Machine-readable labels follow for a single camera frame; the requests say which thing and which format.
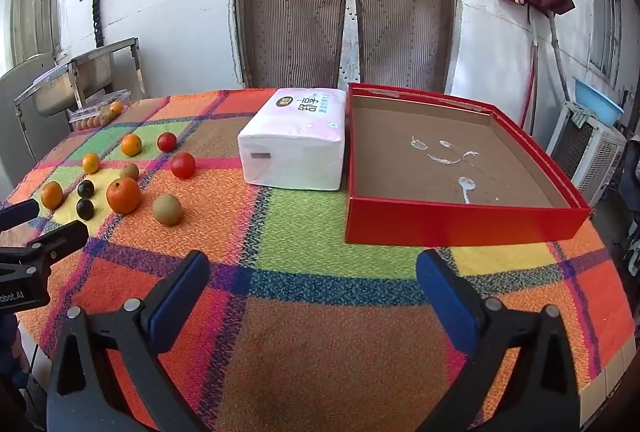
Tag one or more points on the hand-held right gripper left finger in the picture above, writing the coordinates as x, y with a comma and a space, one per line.
181, 284

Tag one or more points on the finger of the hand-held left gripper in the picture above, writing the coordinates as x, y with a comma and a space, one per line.
17, 214
60, 239

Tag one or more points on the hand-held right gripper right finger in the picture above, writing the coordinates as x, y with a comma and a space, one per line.
442, 297

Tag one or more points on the small orange mandarin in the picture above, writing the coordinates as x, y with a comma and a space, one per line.
90, 162
131, 144
51, 195

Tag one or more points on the dark purple plum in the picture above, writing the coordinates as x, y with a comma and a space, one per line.
86, 188
85, 209

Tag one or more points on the red cardboard box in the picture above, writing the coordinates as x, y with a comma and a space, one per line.
450, 222

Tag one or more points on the brown kiwi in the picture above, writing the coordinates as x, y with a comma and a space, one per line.
129, 170
167, 209

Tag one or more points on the large orange mandarin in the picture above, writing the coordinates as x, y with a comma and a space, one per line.
123, 195

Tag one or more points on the large red tomato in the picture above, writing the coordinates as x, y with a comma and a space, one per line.
183, 165

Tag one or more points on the small red tomato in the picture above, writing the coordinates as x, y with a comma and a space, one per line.
166, 141

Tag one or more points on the row of small brown fruits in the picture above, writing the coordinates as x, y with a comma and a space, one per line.
87, 122

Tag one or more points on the grey washing machine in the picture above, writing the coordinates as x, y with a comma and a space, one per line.
20, 136

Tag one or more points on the colourful plaid blanket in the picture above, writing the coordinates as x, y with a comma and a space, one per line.
300, 237

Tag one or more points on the clear plastic fruit container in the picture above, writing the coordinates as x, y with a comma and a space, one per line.
97, 104

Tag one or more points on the mandarin in plastic container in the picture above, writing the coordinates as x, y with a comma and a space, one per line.
116, 107

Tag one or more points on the metal sink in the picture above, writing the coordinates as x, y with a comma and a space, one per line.
85, 71

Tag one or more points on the white tissue pack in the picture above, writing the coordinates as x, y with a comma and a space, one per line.
290, 151

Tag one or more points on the white air conditioner unit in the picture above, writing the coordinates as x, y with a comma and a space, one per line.
600, 151

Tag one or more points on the checked cloth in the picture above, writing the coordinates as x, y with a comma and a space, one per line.
581, 115

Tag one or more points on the blue plastic basin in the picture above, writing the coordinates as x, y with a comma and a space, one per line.
595, 99

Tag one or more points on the wooden branch stick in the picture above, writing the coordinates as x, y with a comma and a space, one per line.
555, 46

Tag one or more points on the ribbed metal door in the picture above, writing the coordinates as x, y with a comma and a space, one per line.
290, 11

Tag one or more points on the white framed window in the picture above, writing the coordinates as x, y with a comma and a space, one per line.
602, 26

